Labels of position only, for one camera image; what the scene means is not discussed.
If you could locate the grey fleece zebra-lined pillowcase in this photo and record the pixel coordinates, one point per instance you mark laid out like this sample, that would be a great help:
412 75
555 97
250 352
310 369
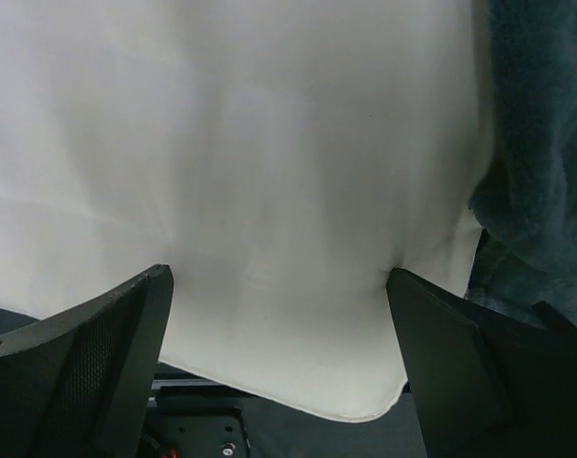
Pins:
527 202

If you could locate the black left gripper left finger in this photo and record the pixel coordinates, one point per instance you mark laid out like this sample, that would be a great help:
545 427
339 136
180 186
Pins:
77 384

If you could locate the cream rectangular pillow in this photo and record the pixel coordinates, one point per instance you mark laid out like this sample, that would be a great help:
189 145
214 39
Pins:
282 157

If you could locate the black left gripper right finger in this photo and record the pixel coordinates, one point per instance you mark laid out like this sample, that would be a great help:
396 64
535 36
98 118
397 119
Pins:
484 384

